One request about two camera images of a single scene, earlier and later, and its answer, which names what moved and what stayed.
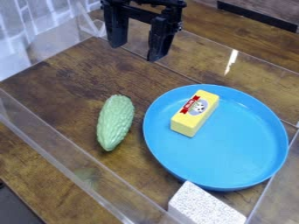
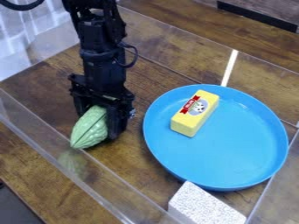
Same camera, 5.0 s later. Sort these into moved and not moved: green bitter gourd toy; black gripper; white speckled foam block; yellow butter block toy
Moved: green bitter gourd toy; black gripper
Not moved: yellow butter block toy; white speckled foam block
